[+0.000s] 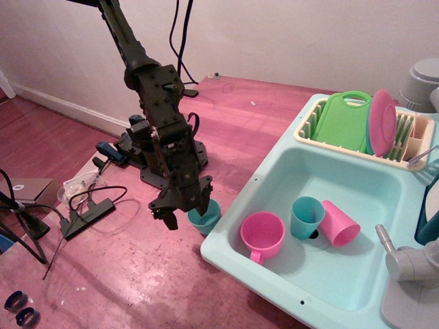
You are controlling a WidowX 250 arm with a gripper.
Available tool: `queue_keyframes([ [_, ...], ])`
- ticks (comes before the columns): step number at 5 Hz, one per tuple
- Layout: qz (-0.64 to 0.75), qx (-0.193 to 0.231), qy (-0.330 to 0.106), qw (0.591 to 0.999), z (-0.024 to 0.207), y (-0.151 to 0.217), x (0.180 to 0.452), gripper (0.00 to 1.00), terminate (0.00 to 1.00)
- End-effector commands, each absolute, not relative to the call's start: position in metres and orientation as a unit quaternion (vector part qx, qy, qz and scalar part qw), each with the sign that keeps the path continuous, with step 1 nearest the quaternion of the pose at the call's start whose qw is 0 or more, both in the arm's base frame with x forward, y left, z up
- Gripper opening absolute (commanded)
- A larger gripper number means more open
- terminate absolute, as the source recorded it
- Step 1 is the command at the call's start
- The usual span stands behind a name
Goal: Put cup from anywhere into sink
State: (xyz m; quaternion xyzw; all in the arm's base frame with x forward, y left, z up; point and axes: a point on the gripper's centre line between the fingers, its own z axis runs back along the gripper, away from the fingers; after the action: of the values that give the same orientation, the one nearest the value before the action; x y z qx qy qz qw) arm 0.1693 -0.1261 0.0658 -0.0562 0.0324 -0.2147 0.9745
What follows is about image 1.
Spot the clear tape roll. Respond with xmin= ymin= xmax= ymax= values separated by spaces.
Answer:
xmin=57 ymin=172 xmax=100 ymax=207

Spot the cream dish rack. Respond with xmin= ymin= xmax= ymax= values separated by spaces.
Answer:
xmin=294 ymin=94 xmax=436 ymax=171

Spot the grey cylindrical container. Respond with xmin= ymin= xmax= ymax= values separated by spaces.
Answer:
xmin=398 ymin=58 xmax=438 ymax=113

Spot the rubber band on floor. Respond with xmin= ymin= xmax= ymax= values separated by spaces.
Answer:
xmin=222 ymin=83 xmax=234 ymax=93

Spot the black hanging cable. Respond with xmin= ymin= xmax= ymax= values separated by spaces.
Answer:
xmin=169 ymin=0 xmax=200 ymax=99

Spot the teal cup in sink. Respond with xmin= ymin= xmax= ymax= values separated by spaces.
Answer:
xmin=290 ymin=196 xmax=326 ymax=239

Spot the teal cup outside sink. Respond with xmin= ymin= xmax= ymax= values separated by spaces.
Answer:
xmin=187 ymin=199 xmax=221 ymax=236

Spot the green cutting board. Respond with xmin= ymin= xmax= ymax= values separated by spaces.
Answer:
xmin=311 ymin=90 xmax=372 ymax=153

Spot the black ring left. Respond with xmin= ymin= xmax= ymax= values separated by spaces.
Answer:
xmin=3 ymin=291 xmax=27 ymax=312

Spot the black stand with cables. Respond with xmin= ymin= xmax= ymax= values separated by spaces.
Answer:
xmin=1 ymin=170 xmax=50 ymax=265

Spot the black ring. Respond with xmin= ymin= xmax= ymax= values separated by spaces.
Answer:
xmin=14 ymin=307 xmax=39 ymax=328
xmin=3 ymin=291 xmax=27 ymax=312

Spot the black usb hub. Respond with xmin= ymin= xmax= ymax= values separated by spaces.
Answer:
xmin=60 ymin=198 xmax=115 ymax=241

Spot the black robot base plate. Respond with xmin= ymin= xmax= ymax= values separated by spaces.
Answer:
xmin=115 ymin=129 xmax=212 ymax=191

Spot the light blue toy sink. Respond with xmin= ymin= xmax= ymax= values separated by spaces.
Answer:
xmin=201 ymin=94 xmax=438 ymax=328

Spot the cardboard box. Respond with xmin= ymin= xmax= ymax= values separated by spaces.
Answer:
xmin=10 ymin=178 xmax=60 ymax=212

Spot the grey toy faucet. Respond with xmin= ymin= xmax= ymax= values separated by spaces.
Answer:
xmin=375 ymin=224 xmax=438 ymax=287

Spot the blue clamp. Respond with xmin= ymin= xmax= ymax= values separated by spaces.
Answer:
xmin=93 ymin=141 xmax=128 ymax=173

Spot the pink tumbler cup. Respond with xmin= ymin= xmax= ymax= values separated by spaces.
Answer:
xmin=320 ymin=200 xmax=361 ymax=247

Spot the blue plate behind pink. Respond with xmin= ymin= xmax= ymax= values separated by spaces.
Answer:
xmin=365 ymin=109 xmax=374 ymax=156

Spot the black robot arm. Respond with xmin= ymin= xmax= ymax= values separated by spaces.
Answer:
xmin=84 ymin=1 xmax=213 ymax=230

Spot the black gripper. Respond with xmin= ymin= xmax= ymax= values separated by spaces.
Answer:
xmin=149 ymin=175 xmax=213 ymax=230

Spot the black ring right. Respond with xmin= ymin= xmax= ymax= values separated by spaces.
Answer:
xmin=14 ymin=307 xmax=39 ymax=328

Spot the pink mug with handle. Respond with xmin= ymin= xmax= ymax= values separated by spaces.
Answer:
xmin=240 ymin=212 xmax=285 ymax=265

